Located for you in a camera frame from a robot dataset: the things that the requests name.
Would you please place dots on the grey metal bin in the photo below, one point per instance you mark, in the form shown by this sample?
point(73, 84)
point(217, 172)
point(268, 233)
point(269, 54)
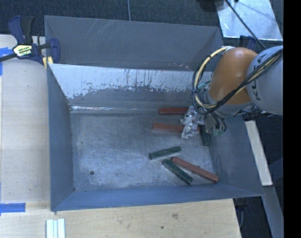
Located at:
point(120, 142)

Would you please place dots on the pale wood flat board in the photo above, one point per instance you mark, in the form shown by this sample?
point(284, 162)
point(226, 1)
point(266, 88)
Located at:
point(23, 133)

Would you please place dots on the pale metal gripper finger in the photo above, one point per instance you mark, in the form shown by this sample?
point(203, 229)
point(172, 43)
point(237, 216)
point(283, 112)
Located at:
point(189, 133)
point(185, 122)

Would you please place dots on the red-brown flat block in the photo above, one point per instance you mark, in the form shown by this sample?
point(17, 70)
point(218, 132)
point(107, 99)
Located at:
point(172, 110)
point(166, 128)
point(195, 169)

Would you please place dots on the dark green flat block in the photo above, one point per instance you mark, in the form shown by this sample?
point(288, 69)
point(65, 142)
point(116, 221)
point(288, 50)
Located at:
point(177, 171)
point(165, 152)

